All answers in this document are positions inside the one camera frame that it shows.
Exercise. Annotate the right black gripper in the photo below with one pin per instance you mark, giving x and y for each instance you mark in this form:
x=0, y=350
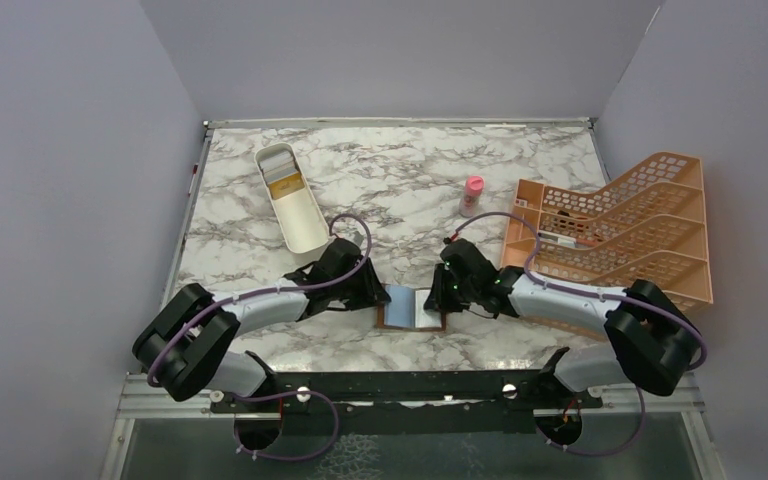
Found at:
x=437, y=298

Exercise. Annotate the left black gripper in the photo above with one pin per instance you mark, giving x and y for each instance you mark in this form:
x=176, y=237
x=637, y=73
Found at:
x=372, y=292

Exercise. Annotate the brown leather card holder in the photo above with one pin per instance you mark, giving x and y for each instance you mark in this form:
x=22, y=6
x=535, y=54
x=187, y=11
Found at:
x=406, y=311

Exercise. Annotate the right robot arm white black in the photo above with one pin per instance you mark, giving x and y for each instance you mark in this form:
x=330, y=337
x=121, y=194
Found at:
x=650, y=342

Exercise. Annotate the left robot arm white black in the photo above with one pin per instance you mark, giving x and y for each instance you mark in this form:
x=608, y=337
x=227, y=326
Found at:
x=186, y=347

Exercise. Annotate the stack of credit cards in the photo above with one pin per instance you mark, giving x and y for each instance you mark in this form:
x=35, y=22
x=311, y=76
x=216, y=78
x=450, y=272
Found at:
x=281, y=174

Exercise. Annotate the white oblong plastic tray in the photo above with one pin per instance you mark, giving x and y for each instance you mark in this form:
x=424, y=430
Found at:
x=299, y=216

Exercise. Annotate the pink small bottle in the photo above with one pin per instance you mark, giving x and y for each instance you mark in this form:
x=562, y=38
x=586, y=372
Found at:
x=472, y=190

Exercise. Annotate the orange plastic file organizer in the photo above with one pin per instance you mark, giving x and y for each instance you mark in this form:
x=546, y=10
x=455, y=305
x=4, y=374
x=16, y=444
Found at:
x=649, y=223

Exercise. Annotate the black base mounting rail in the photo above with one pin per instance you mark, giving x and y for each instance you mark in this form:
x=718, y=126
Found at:
x=327, y=404

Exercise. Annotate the aluminium table frame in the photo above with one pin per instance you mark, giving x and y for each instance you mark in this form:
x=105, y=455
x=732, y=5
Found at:
x=404, y=179

